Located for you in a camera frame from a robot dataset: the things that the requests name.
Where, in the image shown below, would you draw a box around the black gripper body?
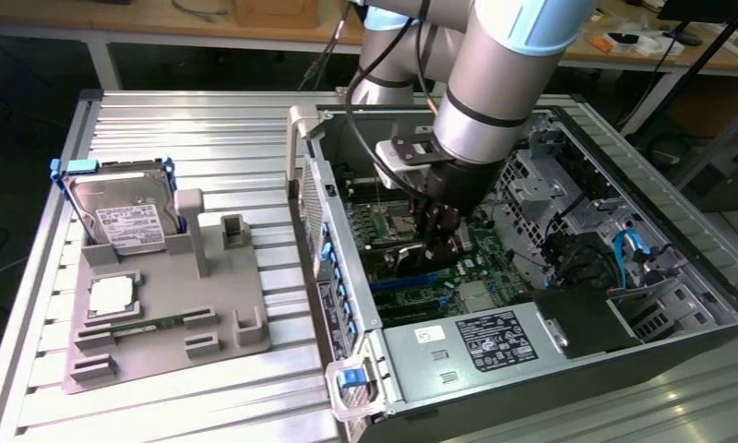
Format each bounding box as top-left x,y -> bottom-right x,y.
420,156 -> 506,225

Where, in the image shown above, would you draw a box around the black gpu card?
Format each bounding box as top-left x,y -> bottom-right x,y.
380,225 -> 478,281

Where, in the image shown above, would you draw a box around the blue expansion slot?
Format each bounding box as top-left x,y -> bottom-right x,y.
368,272 -> 440,293

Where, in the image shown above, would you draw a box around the black expansion slot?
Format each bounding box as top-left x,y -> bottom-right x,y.
380,306 -> 450,328
374,294 -> 448,319

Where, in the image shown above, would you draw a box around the CPU socket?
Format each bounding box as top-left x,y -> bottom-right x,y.
380,202 -> 425,242

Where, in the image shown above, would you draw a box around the green motherboard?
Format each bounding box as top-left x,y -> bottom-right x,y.
344,177 -> 530,329

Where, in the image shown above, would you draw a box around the silver drive cage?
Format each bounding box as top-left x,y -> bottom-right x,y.
489,146 -> 596,232

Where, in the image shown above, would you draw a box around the silver chipset heat sink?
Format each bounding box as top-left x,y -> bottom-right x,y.
457,281 -> 498,314

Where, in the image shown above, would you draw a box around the blue card clip strip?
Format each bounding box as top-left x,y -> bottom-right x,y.
318,221 -> 362,341

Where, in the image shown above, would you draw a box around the silver power supply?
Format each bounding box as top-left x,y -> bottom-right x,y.
380,306 -> 572,403

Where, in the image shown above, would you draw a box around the blue case latch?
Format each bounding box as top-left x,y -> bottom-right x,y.
336,368 -> 366,391

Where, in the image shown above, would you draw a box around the black open PC case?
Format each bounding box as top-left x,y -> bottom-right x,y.
286,103 -> 738,443

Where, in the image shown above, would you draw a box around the long wooden desk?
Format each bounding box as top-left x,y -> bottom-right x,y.
556,0 -> 738,135

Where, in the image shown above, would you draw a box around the silver disk bay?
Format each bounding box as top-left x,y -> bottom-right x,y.
605,275 -> 738,343

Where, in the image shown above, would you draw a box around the orange white object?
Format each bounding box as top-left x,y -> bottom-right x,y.
586,30 -> 682,57

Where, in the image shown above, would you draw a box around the dark grey cabinet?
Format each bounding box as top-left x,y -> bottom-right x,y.
682,147 -> 738,213

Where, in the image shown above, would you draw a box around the black slanted pole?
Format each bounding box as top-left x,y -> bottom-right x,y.
614,16 -> 738,135

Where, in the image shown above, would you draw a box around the silver hard disk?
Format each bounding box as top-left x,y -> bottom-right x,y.
70,173 -> 180,257

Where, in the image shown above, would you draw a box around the grey parts rack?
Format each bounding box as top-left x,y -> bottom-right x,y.
57,187 -> 270,396

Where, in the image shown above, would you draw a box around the green RAM stick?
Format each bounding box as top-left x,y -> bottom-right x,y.
106,320 -> 189,334

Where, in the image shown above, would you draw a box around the silver CPU chip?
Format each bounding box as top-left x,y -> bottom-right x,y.
85,278 -> 136,320

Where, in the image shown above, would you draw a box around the black monitor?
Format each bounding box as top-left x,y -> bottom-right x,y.
656,0 -> 738,47

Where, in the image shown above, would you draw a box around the blue disk caddy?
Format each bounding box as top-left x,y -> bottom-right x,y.
48,156 -> 189,245

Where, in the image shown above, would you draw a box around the wooden desk white legs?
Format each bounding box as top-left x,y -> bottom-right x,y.
0,0 -> 370,91

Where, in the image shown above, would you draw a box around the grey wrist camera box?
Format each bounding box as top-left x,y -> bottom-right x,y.
373,132 -> 457,191

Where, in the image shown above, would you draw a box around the black wire bundle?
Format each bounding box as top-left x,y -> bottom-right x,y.
540,237 -> 684,290

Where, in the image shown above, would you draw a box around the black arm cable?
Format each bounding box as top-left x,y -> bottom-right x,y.
345,0 -> 436,180

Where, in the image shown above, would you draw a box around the blue wire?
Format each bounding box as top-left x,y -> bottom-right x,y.
612,228 -> 646,291

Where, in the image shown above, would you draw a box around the grey case handle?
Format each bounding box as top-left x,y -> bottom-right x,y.
322,355 -> 384,422
286,104 -> 322,140

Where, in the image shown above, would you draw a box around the brown arm cable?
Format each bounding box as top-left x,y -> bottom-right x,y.
298,0 -> 353,91

